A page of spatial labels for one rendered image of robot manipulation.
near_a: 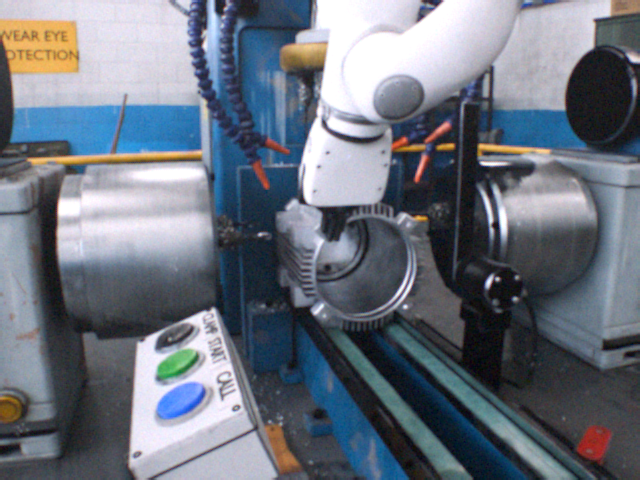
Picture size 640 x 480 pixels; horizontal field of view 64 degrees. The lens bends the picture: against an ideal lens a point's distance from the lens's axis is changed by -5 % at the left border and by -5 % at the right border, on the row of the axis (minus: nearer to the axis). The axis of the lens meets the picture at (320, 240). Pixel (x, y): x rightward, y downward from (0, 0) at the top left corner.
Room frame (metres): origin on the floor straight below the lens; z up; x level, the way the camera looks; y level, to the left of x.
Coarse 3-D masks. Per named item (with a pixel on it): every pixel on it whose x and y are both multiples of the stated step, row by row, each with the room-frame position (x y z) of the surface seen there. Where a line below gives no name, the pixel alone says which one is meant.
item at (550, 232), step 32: (480, 160) 0.87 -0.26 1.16; (512, 160) 0.89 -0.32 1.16; (544, 160) 0.91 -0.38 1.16; (448, 192) 0.94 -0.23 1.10; (480, 192) 0.84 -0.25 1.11; (512, 192) 0.82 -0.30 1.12; (544, 192) 0.83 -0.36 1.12; (576, 192) 0.85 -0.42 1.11; (448, 224) 0.84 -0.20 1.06; (480, 224) 0.84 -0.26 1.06; (512, 224) 0.79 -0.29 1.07; (544, 224) 0.81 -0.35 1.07; (576, 224) 0.83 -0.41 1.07; (448, 256) 0.93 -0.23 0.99; (512, 256) 0.79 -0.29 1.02; (544, 256) 0.81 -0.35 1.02; (576, 256) 0.83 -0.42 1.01; (448, 288) 0.93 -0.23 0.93; (544, 288) 0.86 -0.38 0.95
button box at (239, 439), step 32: (192, 320) 0.40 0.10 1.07; (160, 352) 0.36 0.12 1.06; (224, 352) 0.33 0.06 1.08; (160, 384) 0.31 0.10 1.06; (224, 384) 0.29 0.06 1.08; (192, 416) 0.26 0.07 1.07; (224, 416) 0.26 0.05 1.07; (256, 416) 0.29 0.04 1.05; (160, 448) 0.24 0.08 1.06; (192, 448) 0.25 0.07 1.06; (224, 448) 0.25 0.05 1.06; (256, 448) 0.26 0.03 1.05
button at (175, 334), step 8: (168, 328) 0.38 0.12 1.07; (176, 328) 0.38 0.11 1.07; (184, 328) 0.37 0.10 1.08; (192, 328) 0.38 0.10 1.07; (160, 336) 0.37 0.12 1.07; (168, 336) 0.37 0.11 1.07; (176, 336) 0.36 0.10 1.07; (184, 336) 0.37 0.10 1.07; (160, 344) 0.36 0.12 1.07; (168, 344) 0.36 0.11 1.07
